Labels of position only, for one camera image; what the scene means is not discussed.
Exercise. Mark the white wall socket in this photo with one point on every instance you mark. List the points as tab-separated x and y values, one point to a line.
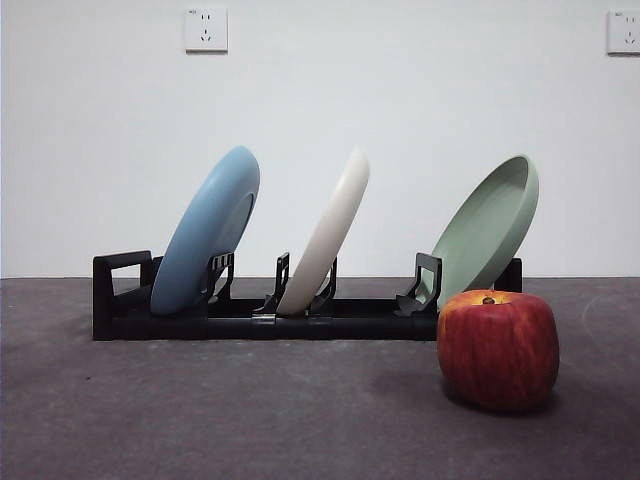
206	29
625	32

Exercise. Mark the blue plate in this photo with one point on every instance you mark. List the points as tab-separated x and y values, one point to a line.
205	225

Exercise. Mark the white plate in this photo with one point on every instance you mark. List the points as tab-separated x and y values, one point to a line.
330	230

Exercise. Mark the green plate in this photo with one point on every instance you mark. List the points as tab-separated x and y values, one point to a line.
485	235

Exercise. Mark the black plate rack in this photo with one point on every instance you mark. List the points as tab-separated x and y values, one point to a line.
325	327

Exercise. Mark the red apple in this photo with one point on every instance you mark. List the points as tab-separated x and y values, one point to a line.
497	350

